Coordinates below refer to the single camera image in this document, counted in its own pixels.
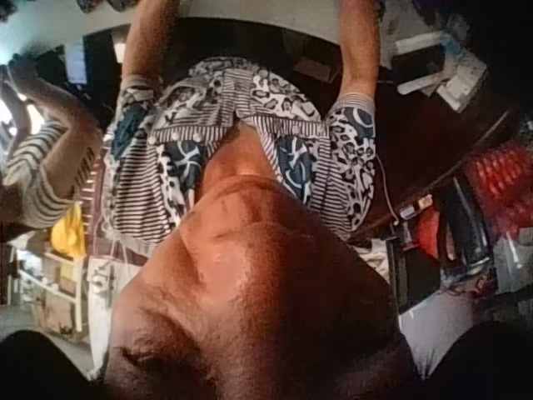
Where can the small brown cardboard piece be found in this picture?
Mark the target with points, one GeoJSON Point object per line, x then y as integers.
{"type": "Point", "coordinates": [313, 68]}

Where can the red plastic bag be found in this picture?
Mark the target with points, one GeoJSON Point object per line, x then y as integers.
{"type": "Point", "coordinates": [429, 231]}

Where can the yellow cloth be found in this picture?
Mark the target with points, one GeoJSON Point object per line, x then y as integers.
{"type": "Point", "coordinates": [68, 233]}

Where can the heap of white boxes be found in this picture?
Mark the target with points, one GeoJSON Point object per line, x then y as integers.
{"type": "Point", "coordinates": [447, 73]}

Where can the red mesh crate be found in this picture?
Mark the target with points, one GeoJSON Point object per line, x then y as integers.
{"type": "Point", "coordinates": [499, 177]}

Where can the wooden shelf with items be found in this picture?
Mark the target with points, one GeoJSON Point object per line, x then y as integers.
{"type": "Point", "coordinates": [50, 291]}

